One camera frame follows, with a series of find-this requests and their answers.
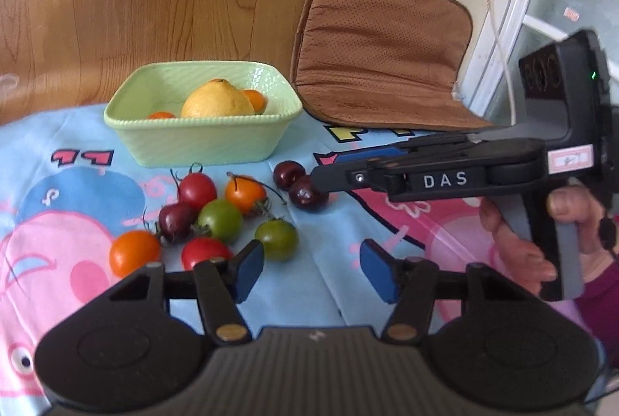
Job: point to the small orange tomato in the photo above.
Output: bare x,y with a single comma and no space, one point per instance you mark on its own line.
256,99
162,115

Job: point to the red cherry tomato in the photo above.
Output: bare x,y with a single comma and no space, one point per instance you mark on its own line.
203,251
198,191

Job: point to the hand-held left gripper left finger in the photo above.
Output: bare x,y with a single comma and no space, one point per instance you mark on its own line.
249,271

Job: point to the person's right forearm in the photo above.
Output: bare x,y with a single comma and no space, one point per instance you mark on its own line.
604,305

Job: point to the light green ribbed bowl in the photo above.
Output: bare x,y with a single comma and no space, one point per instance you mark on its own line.
203,140

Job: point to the person's right hand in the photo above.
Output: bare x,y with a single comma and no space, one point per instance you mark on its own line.
512,247

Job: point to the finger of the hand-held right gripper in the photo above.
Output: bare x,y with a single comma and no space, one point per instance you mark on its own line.
348,178
425,144

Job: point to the green cherry tomato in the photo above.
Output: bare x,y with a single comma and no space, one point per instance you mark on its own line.
220,220
276,241

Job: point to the yellow lemon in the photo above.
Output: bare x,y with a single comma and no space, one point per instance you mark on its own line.
217,102

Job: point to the brown seat cushion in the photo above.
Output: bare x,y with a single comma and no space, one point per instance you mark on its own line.
377,48

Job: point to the small pink sticker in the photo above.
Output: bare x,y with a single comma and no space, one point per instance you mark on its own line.
572,13

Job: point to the dark purple cherry tomato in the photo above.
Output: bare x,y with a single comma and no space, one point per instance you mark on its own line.
176,222

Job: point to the orange cherry tomato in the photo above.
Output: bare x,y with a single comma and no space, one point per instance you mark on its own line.
244,194
133,254

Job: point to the printed cartoon blanket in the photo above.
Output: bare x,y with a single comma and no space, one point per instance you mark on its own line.
329,227

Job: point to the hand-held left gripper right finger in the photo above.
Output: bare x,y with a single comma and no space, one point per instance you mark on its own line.
378,271

